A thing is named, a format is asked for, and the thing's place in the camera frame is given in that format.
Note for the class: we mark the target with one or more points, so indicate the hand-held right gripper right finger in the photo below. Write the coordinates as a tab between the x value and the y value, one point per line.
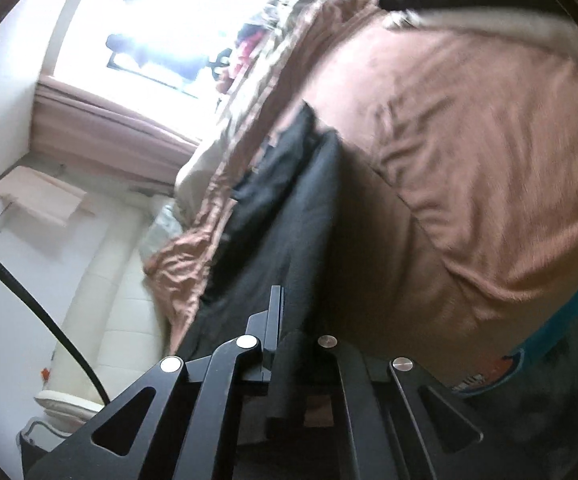
344	385

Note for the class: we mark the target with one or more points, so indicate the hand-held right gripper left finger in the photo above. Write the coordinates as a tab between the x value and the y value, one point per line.
274	330

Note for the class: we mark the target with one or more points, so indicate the black jacket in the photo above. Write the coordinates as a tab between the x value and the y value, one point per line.
289	220

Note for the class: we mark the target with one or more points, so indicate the pale printed pillow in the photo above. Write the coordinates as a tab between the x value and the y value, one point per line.
161	227

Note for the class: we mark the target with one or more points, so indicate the cream leather bed headboard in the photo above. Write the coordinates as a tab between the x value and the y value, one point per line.
114	310

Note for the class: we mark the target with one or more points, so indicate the beige duvet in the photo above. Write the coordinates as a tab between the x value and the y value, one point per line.
219	155

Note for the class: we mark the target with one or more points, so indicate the bed with brown duvet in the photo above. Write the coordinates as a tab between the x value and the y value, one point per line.
459	160

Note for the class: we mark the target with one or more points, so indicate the pink curtain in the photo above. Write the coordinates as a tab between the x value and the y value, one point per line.
109	127

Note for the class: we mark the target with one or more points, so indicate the beige hanging cloth cover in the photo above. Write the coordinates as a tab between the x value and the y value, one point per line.
39	196

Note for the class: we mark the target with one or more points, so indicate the pink plush cushion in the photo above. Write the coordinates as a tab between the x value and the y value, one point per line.
249	47

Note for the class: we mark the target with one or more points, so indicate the dark hanging long garment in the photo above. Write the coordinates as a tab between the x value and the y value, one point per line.
126	45

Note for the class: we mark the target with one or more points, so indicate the window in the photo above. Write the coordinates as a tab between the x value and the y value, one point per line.
169	20

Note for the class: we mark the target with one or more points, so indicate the beige folded cloth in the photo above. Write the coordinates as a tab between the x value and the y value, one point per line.
479	22

